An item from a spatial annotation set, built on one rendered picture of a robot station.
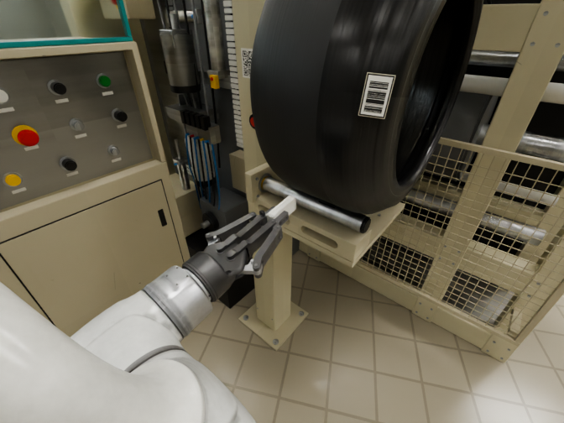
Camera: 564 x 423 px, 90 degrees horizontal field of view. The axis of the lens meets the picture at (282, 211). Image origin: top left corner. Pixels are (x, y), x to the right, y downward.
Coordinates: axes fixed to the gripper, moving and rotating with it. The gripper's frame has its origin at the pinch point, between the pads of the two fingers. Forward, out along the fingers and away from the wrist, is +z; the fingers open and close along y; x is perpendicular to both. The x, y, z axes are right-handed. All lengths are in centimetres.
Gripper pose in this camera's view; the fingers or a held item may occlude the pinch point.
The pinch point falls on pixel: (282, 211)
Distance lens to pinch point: 53.5
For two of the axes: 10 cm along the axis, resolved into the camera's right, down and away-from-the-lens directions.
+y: -7.7, -3.6, 5.3
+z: 6.4, -5.5, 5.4
